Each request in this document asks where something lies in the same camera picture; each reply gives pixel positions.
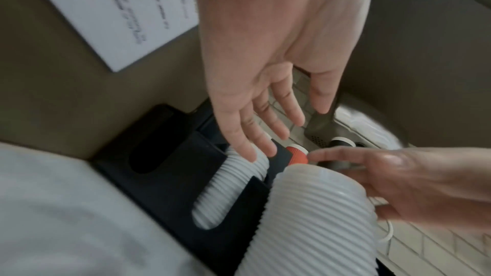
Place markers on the person's right hand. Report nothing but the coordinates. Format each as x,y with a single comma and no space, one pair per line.
429,187

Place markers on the person's left hand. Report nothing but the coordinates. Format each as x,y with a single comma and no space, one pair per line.
276,20

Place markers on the stack of white lids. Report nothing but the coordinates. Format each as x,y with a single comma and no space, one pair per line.
307,223
218,196

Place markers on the black cup and lid organizer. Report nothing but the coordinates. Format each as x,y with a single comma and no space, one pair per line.
161,184

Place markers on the stack of black paper cups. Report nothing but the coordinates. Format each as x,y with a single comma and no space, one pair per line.
341,142

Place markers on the stack of red paper cups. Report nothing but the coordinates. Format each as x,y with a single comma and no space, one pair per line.
297,156

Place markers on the microwave safety poster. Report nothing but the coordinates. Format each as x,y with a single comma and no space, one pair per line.
96,11

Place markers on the steel wall dispenser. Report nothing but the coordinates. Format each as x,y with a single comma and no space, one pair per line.
368,126

